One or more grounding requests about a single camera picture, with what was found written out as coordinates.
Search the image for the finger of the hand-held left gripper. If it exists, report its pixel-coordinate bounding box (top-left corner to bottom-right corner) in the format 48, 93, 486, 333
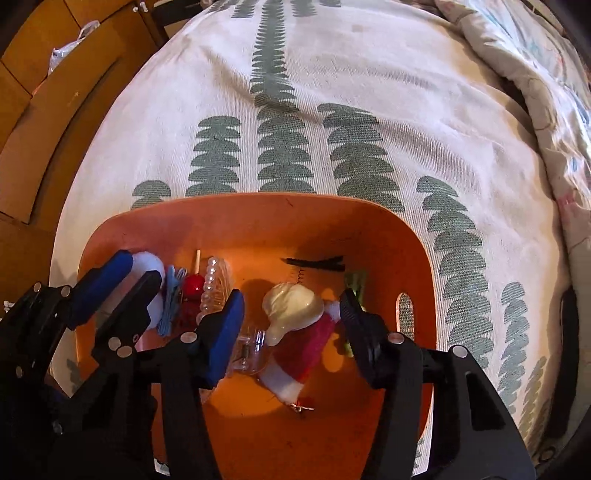
91, 271, 164, 366
0, 250, 136, 386

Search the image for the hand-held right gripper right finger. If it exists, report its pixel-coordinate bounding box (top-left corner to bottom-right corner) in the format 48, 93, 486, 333
339, 288, 539, 480

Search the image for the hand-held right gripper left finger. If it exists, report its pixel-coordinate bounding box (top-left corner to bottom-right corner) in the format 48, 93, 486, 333
60, 289, 246, 480

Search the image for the clear claw hair clip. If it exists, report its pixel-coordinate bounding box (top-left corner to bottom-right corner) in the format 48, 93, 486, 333
230, 323, 269, 376

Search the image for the white pompom hair tie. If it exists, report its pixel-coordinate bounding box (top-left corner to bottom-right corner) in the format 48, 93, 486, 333
130, 251, 167, 330

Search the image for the green hair clip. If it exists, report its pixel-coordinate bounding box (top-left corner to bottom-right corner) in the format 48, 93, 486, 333
342, 271, 369, 359

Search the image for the red candied fruit skewer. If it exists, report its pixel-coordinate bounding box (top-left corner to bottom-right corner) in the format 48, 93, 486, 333
181, 249, 205, 324

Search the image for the santa doll hair clip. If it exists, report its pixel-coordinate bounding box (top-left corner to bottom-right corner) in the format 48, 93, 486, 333
257, 268, 343, 414

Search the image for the clear pearl hair clip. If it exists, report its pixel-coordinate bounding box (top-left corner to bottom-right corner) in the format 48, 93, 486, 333
196, 256, 234, 325

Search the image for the black hair clip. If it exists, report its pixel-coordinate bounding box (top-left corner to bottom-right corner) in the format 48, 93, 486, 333
279, 255, 346, 271

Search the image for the orange plastic tray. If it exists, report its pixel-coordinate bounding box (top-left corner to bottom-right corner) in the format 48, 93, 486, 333
76, 193, 437, 480

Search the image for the wooden wardrobe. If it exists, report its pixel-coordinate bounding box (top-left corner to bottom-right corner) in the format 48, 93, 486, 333
0, 0, 158, 301

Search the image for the plastic bag with blue print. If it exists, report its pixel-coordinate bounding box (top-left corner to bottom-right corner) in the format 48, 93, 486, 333
48, 21, 95, 75

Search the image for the pastel printed duvet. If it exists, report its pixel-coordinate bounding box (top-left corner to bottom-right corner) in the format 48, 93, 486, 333
434, 0, 591, 301

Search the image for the black bed frame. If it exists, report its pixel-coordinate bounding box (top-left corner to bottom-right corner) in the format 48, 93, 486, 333
558, 291, 581, 444

